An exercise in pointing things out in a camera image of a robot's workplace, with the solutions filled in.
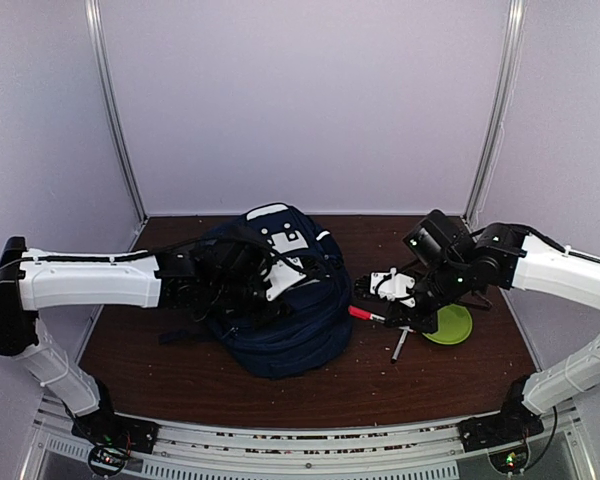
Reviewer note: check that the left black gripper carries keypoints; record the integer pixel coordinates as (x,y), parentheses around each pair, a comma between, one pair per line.
(270,316)

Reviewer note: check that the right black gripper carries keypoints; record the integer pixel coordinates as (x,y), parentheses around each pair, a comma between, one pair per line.
(397,310)

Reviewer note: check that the black marker pen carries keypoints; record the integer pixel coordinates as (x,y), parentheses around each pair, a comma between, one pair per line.
(405,331)

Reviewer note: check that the red marker pen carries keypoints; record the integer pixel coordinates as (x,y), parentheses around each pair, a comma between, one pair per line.
(365,315)

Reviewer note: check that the navy blue backpack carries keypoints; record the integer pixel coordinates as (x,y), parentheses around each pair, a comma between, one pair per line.
(318,328)

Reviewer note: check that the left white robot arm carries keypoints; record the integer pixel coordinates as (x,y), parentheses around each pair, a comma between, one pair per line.
(32,280)

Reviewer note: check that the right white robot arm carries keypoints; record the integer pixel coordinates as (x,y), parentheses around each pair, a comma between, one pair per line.
(507,256)

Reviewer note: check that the green plate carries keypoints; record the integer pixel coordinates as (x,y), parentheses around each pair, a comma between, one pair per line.
(455,325)

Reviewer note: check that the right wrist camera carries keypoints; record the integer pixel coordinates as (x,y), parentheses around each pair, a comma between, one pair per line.
(390,285)

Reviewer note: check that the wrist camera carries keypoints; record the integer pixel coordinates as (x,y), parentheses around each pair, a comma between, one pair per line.
(282,277)
(390,285)

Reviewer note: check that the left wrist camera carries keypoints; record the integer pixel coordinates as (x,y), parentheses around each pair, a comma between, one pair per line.
(282,277)

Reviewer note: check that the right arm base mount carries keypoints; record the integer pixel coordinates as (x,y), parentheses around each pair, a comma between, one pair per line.
(505,433)

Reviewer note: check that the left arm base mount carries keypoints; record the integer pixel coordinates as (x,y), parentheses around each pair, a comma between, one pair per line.
(114,439)

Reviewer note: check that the aluminium front rail frame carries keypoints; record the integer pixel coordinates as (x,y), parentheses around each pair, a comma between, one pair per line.
(421,450)

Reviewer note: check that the right aluminium corner post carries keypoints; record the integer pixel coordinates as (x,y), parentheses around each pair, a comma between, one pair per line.
(491,145)

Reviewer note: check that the aluminium corner post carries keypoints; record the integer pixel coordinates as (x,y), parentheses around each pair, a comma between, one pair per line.
(98,41)
(491,145)

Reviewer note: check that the left aluminium corner post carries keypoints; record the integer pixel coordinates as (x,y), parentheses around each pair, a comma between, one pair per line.
(98,41)

